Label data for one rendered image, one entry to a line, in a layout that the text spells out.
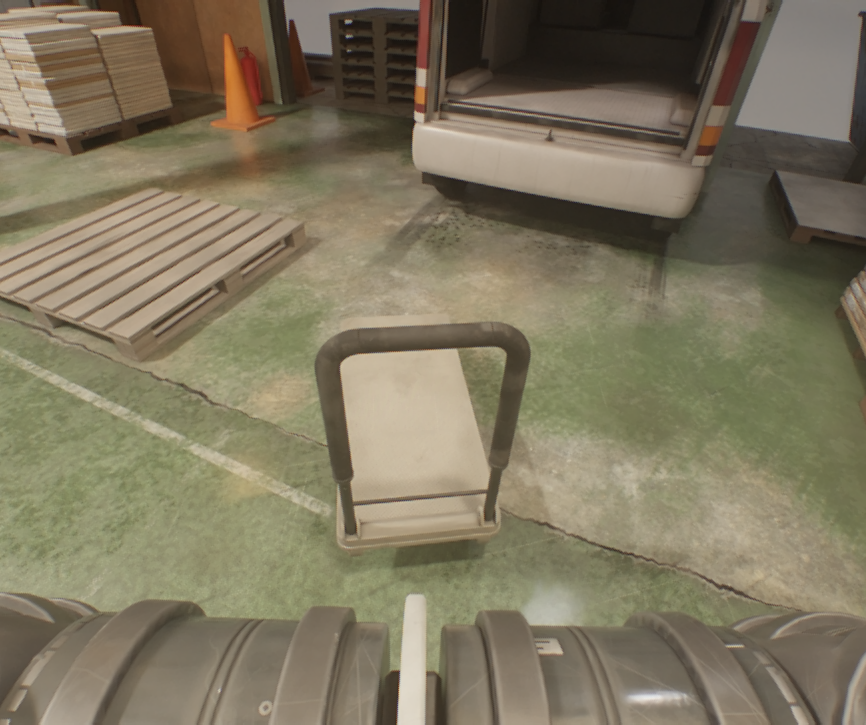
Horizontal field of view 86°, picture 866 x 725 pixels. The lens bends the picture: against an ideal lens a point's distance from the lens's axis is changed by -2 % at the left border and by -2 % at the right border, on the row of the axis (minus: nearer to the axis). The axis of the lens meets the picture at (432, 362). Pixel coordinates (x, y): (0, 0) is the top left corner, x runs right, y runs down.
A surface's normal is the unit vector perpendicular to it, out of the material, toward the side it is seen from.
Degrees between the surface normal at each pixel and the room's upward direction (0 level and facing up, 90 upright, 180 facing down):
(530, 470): 0
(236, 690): 13
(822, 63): 90
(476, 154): 87
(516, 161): 87
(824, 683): 49
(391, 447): 0
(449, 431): 0
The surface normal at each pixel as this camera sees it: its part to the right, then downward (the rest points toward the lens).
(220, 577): 0.03, -0.76
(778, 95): -0.40, 0.59
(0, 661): 0.58, -0.81
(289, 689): 0.04, -0.89
